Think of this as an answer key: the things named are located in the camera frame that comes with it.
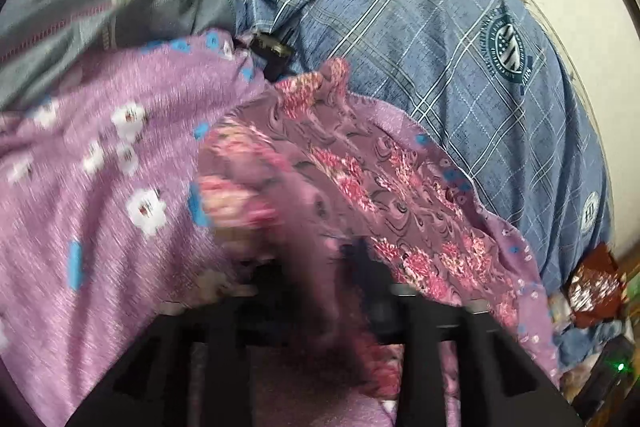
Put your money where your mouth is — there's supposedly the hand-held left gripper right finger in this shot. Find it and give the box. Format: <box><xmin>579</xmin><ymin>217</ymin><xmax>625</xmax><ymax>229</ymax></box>
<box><xmin>342</xmin><ymin>242</ymin><xmax>583</xmax><ymax>427</ymax></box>

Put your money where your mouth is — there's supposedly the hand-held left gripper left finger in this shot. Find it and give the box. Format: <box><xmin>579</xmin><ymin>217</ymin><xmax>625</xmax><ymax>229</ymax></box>
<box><xmin>64</xmin><ymin>284</ymin><xmax>261</xmax><ymax>427</ymax></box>

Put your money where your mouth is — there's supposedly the maroon floral shirt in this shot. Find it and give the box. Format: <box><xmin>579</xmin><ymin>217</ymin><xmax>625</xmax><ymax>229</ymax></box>
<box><xmin>195</xmin><ymin>57</ymin><xmax>546</xmax><ymax>408</ymax></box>

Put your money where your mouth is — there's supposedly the crumpled blue cloth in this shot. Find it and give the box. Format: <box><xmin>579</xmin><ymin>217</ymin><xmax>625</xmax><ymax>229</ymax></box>
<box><xmin>556</xmin><ymin>321</ymin><xmax>624</xmax><ymax>369</ymax></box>

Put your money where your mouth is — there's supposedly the shiny red-brown bag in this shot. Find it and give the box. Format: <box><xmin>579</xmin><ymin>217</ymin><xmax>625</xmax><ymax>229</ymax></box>
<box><xmin>562</xmin><ymin>243</ymin><xmax>629</xmax><ymax>329</ymax></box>

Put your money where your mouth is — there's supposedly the purple floral blanket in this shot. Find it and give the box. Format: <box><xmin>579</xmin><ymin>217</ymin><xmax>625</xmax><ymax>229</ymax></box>
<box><xmin>0</xmin><ymin>32</ymin><xmax>566</xmax><ymax>427</ymax></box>

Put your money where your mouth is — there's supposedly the small black device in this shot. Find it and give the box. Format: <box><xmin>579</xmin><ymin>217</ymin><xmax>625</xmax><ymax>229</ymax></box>
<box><xmin>249</xmin><ymin>32</ymin><xmax>296</xmax><ymax>78</ymax></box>

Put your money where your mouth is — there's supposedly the blue plaid quilt cover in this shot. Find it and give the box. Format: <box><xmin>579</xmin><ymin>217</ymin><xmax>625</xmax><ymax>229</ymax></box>
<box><xmin>220</xmin><ymin>0</ymin><xmax>615</xmax><ymax>368</ymax></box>

